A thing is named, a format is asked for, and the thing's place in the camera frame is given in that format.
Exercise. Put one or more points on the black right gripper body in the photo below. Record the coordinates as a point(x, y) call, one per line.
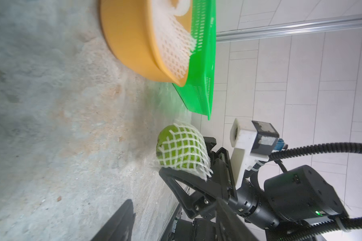
point(247, 201)

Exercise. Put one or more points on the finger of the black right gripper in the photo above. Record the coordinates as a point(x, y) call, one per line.
point(210, 143)
point(197, 196)

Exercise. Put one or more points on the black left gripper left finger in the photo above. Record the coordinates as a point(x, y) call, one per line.
point(119, 227)

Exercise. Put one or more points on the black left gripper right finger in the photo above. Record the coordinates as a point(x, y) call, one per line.
point(228, 225)

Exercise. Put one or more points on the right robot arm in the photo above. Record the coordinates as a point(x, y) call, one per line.
point(297, 205)

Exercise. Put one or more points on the pile of foam nets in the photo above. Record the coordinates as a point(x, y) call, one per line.
point(174, 42)

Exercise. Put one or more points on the green plastic basket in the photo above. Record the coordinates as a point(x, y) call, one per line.
point(197, 93)

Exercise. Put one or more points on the yellow plastic tub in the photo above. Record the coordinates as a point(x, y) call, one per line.
point(128, 30)

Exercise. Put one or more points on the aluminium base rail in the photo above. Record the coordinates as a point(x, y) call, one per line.
point(169, 231)

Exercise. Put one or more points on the aluminium corner post right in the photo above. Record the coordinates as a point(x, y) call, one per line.
point(290, 29)

